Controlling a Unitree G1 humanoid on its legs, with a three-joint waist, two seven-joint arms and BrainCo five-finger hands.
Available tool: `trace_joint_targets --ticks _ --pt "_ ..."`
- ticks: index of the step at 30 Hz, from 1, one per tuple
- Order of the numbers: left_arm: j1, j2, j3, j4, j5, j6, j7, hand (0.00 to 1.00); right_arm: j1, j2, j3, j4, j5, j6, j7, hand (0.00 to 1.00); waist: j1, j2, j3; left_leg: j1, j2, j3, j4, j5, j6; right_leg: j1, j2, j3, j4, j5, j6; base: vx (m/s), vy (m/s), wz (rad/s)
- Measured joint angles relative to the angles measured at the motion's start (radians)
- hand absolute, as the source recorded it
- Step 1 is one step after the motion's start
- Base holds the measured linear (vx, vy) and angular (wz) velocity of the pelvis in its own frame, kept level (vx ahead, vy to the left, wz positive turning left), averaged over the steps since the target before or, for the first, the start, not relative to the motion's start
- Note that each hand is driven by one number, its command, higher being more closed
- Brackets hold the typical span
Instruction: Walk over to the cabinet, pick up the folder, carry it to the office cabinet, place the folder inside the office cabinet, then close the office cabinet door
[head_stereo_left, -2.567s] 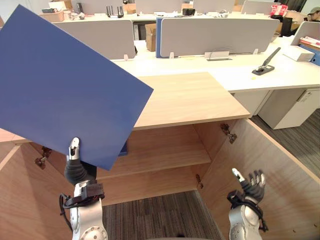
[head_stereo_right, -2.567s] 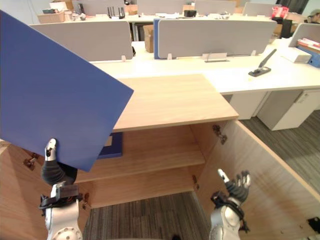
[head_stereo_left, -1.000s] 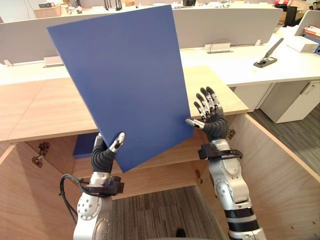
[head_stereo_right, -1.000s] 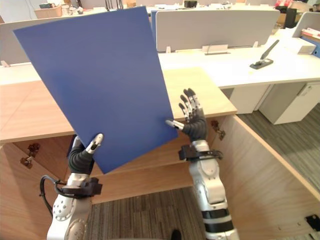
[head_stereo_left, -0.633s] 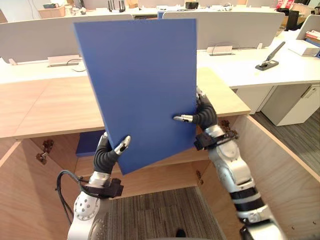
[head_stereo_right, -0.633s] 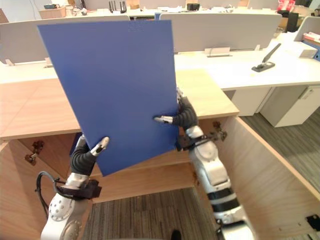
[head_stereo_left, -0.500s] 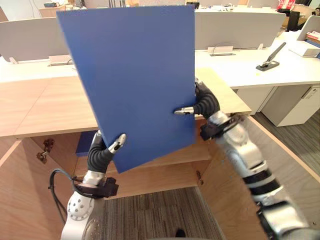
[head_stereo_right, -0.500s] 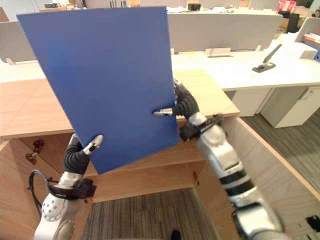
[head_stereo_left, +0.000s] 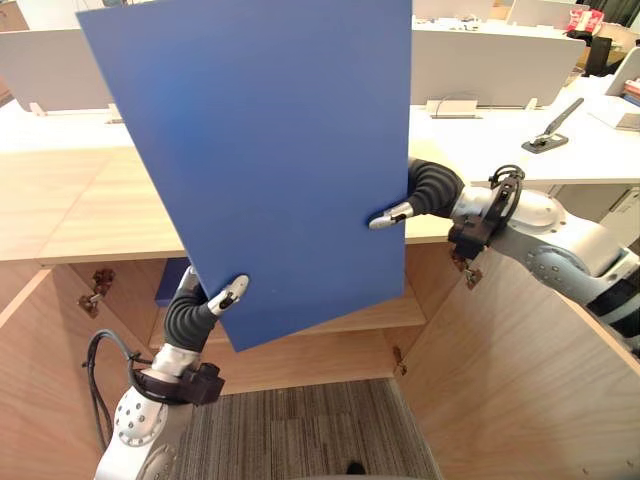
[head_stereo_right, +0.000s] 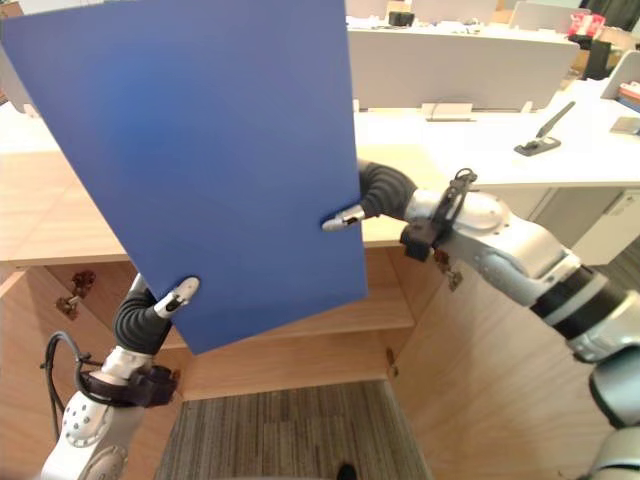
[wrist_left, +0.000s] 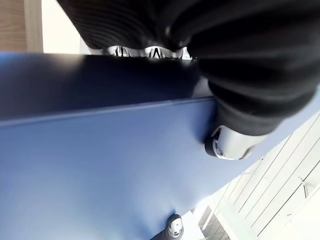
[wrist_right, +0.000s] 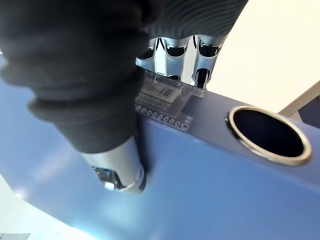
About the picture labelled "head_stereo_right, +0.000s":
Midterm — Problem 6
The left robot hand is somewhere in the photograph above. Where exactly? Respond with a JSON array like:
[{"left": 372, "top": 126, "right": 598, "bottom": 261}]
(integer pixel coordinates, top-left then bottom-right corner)
[{"left": 102, "top": 273, "right": 201, "bottom": 385}]

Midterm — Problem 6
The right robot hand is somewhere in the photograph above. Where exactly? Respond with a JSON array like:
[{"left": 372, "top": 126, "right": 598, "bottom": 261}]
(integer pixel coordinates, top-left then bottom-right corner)
[{"left": 320, "top": 159, "right": 446, "bottom": 234}]

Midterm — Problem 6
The blue folder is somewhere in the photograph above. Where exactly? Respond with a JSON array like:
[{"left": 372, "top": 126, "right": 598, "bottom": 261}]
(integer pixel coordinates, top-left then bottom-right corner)
[{"left": 1, "top": 0, "right": 370, "bottom": 356}]

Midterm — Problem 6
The white office desk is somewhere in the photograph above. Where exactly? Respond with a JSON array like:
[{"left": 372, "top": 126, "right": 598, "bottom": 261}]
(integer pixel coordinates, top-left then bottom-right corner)
[{"left": 349, "top": 79, "right": 640, "bottom": 266}]

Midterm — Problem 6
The wooden cabinet door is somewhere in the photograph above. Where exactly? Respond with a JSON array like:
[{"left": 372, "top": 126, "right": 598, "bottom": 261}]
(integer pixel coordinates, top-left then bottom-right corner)
[
  {"left": 0, "top": 269, "right": 76, "bottom": 480},
  {"left": 387, "top": 244, "right": 621, "bottom": 480}
]

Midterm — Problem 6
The wooden cabinet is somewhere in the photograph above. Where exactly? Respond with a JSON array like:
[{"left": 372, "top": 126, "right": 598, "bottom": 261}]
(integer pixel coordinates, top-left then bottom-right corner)
[{"left": 0, "top": 144, "right": 441, "bottom": 401}]

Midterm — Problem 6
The red package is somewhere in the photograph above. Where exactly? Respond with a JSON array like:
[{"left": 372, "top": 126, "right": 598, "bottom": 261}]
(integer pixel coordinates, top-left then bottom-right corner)
[{"left": 567, "top": 10, "right": 606, "bottom": 39}]

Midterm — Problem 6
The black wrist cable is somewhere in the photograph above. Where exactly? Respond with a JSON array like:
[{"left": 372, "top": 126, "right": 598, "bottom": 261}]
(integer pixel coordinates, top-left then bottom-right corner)
[{"left": 41, "top": 331, "right": 104, "bottom": 441}]

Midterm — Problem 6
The white desk cable port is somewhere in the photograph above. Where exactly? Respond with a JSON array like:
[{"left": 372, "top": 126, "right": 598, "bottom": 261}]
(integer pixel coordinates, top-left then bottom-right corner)
[{"left": 421, "top": 102, "right": 476, "bottom": 123}]

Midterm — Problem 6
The white drawer pedestal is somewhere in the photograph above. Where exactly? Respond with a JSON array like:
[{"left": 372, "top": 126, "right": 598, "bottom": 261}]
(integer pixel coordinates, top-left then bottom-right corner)
[{"left": 532, "top": 187, "right": 640, "bottom": 266}]

